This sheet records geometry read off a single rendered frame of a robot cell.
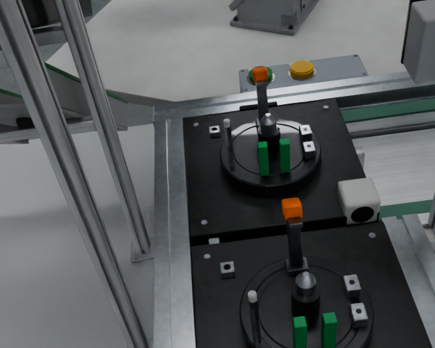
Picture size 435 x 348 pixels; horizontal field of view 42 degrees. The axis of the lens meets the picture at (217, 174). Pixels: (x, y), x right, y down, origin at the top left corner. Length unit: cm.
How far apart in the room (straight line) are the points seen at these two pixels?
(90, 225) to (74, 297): 30
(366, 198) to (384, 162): 17
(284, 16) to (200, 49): 20
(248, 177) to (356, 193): 14
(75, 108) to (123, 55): 63
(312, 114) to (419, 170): 18
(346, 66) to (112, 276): 57
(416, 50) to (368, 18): 76
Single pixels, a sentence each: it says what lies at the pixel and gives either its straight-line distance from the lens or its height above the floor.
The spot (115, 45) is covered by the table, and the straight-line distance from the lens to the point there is 133.
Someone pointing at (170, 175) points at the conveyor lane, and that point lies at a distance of 82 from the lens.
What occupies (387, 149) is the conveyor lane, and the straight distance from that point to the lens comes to 90.
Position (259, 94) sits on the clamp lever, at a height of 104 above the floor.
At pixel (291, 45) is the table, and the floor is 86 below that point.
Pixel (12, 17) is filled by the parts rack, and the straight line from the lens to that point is 42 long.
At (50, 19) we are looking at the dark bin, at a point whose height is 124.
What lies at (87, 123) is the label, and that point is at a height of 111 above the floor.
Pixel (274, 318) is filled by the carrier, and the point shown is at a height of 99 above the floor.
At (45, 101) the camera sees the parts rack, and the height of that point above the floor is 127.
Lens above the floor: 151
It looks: 44 degrees down
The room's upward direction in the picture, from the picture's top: 8 degrees counter-clockwise
